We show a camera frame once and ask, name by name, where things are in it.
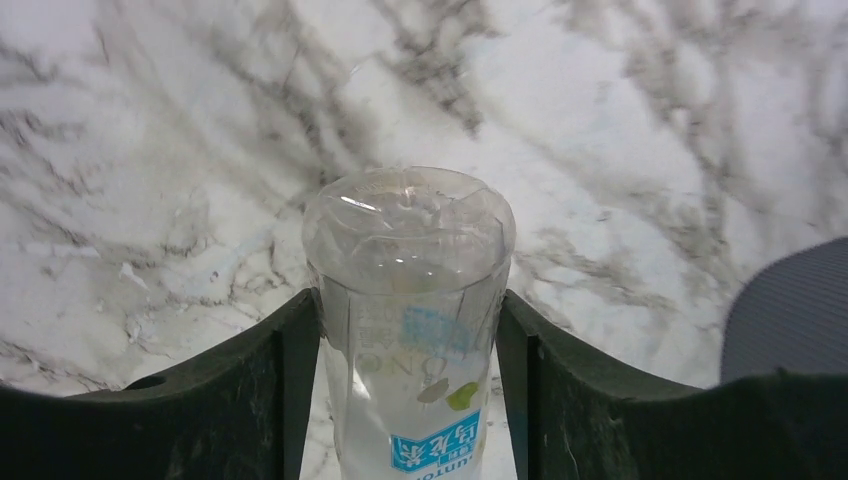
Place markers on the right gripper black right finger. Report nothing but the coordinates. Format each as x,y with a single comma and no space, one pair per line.
575,412

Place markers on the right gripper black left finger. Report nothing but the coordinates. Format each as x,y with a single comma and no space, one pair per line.
239,410

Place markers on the clear bottle white blue label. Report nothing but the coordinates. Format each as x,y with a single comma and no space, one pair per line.
409,267

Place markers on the grey mesh waste bin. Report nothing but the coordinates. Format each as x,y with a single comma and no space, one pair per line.
792,315

